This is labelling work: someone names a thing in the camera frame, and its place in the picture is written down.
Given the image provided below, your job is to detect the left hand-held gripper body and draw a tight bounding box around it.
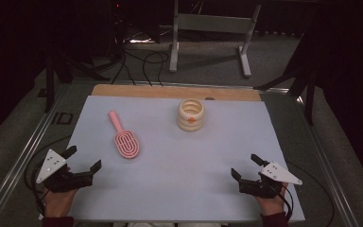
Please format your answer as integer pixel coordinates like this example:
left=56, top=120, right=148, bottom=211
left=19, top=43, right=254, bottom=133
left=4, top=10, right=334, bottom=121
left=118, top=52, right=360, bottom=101
left=36, top=148, right=95, bottom=194

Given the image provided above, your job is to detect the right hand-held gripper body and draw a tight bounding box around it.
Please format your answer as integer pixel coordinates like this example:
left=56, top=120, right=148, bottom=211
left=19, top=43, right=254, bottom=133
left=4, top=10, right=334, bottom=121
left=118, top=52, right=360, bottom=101
left=239, top=161, right=303, bottom=200

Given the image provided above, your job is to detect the pink hairbrush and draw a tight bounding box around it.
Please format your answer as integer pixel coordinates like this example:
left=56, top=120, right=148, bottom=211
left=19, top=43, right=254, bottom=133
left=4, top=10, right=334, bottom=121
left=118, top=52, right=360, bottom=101
left=108, top=110, right=141, bottom=160

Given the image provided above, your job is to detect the cream ribbed cup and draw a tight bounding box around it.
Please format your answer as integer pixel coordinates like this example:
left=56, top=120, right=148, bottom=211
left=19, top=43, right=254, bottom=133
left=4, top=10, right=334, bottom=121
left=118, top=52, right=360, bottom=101
left=177, top=97, right=205, bottom=132

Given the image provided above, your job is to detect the person's right hand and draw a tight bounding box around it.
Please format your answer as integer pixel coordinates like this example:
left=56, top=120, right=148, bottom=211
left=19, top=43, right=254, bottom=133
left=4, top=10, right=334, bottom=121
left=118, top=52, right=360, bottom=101
left=254, top=184, right=288, bottom=217

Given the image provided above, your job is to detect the person's left hand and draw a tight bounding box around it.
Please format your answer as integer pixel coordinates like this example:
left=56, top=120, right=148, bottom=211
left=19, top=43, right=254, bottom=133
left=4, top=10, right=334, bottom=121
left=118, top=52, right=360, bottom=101
left=43, top=187, right=78, bottom=218

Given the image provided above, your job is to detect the white table mat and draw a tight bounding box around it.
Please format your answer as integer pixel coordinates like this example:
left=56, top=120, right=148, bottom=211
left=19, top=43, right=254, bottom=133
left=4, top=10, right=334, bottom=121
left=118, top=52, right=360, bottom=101
left=38, top=95, right=306, bottom=223

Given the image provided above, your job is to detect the black stand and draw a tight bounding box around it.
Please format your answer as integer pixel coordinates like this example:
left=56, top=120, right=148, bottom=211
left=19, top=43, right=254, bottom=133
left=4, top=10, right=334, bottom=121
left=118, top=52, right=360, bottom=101
left=43, top=46, right=112, bottom=114
left=253, top=31, right=319, bottom=126

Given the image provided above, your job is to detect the wooden board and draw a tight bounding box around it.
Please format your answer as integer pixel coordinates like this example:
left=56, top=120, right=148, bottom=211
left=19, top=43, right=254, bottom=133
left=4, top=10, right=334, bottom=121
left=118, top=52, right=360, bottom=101
left=91, top=83, right=262, bottom=102

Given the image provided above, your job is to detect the grey metal stand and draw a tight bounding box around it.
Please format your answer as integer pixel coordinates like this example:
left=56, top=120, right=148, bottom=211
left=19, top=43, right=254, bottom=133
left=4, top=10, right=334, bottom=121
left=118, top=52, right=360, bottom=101
left=168, top=0, right=262, bottom=79

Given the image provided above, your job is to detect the aluminium rail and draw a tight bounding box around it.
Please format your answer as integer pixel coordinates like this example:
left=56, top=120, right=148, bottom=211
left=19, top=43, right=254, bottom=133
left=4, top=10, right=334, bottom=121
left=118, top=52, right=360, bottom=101
left=296, top=94, right=360, bottom=227
left=0, top=84, right=71, bottom=227

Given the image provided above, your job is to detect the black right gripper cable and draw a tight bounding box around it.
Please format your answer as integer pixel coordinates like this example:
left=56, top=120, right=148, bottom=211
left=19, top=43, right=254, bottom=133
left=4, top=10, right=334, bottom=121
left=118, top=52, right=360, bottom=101
left=272, top=160, right=336, bottom=227

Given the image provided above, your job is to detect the black floor cable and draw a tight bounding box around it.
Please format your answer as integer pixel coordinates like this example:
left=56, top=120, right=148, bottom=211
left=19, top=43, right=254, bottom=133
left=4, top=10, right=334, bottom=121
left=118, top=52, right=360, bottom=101
left=142, top=50, right=170, bottom=87
left=111, top=50, right=137, bottom=86

